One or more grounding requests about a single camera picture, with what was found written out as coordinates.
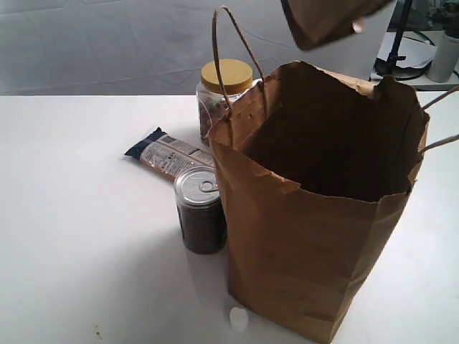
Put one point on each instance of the brown orange snack packet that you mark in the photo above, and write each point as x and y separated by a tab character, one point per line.
314	23

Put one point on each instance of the dark can with pull-tab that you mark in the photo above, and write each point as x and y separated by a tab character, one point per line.
201	216

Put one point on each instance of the large brown paper bag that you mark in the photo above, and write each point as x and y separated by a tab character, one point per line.
314	171

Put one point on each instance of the dark blue snack packet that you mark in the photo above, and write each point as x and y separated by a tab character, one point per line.
169	156

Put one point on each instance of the yellow lid plastic jar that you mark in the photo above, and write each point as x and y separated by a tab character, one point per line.
237	79

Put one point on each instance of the small white bottle cap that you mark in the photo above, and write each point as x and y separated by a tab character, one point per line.
239	319

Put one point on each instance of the black lamp stand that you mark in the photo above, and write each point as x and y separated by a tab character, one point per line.
400	25

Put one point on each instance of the white backdrop cloth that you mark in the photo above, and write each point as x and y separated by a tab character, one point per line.
155	47

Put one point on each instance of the white cylinder container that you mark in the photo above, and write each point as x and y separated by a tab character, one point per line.
445	59

